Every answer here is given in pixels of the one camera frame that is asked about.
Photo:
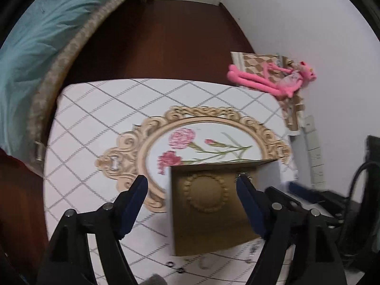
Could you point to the finger of the blue right gripper seen afar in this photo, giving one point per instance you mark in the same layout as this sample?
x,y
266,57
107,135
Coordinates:
x,y
304,193

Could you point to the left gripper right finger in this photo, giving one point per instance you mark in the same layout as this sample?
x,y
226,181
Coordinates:
x,y
282,222

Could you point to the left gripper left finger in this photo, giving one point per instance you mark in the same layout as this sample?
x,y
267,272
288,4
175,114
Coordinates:
x,y
67,259

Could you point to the white cardboard jewelry box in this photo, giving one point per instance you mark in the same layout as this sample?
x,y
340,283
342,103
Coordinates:
x,y
204,213

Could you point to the pink panther plush toy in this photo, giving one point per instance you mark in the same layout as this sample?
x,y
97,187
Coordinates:
x,y
276,81

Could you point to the patterned white tablecloth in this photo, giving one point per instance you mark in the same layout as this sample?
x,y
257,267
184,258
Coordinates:
x,y
106,133

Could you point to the brown checkered cushion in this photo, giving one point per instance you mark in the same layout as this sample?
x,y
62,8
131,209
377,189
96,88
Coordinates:
x,y
251,70

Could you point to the teal blanket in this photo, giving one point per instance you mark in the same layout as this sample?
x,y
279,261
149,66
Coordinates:
x,y
41,33

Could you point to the white wall power strip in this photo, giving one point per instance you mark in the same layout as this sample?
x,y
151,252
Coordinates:
x,y
314,154

